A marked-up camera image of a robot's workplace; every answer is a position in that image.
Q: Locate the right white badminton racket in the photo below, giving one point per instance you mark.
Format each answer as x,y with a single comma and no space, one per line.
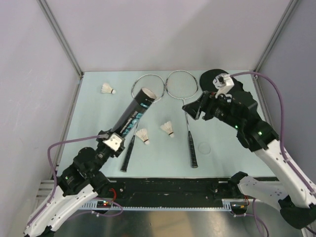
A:
182,85

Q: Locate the left white badminton racket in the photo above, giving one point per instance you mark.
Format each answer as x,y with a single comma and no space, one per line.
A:
155,84

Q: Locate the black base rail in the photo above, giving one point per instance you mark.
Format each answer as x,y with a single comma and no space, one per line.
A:
170,192

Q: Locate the left aluminium frame post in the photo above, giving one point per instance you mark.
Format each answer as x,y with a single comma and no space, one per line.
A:
49,15

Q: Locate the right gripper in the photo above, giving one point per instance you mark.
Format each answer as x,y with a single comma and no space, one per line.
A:
208,98

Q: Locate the white badminton racket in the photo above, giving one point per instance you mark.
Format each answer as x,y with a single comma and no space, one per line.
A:
182,85
155,84

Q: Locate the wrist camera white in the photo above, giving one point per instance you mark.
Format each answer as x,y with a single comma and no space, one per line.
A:
113,141
226,84

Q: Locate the grey cable duct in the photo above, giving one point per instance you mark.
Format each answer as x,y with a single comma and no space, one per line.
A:
102,205

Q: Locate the right aluminium frame post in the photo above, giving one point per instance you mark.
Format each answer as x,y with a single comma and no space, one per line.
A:
283,22

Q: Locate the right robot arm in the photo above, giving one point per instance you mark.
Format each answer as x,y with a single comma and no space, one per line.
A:
295,199

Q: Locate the black shuttlecock tube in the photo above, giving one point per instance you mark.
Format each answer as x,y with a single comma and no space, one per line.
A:
136,109

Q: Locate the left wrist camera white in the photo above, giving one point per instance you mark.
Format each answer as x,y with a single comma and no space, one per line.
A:
113,141

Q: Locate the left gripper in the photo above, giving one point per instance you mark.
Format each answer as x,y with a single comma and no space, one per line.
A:
121,148

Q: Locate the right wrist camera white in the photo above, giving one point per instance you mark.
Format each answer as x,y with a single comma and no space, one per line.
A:
226,84

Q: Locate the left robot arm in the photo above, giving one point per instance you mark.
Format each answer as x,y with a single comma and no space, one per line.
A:
79,183

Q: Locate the aluminium frame post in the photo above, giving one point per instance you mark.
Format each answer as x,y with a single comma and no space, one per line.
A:
283,22
49,15

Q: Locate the black racket bag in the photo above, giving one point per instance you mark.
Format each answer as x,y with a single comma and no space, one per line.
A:
208,82

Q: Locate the clear tube lid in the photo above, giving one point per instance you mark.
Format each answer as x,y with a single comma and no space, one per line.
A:
204,148

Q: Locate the white shuttlecock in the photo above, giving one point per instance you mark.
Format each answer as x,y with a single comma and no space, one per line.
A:
106,88
143,135
167,127

